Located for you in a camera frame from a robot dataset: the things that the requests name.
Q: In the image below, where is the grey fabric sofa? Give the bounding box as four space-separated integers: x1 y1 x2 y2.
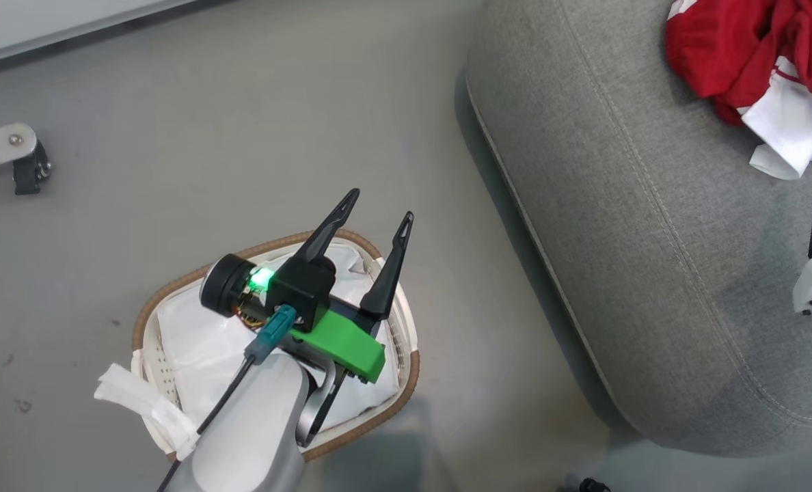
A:
465 0 812 458

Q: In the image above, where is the teal cable connector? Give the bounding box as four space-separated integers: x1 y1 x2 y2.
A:
244 305 299 364

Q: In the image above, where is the white fabric strap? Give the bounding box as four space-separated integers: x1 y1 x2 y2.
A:
93 363 202 461

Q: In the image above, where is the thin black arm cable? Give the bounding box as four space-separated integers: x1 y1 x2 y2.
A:
155 354 258 492

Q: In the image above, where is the white basket liner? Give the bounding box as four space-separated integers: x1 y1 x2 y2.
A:
155 242 403 433

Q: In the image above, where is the black caster wheel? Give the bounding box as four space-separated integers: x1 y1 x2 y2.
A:
12 139 53 196

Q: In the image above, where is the woven rim laundry basket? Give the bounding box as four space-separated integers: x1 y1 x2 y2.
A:
132 229 421 463

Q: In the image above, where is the grey partition bottom rail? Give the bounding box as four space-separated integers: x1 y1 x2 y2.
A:
0 0 202 70

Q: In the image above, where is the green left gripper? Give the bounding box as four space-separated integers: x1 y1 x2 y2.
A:
288 189 416 385

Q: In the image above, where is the red and white garment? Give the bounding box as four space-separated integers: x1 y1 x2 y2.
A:
665 0 812 180

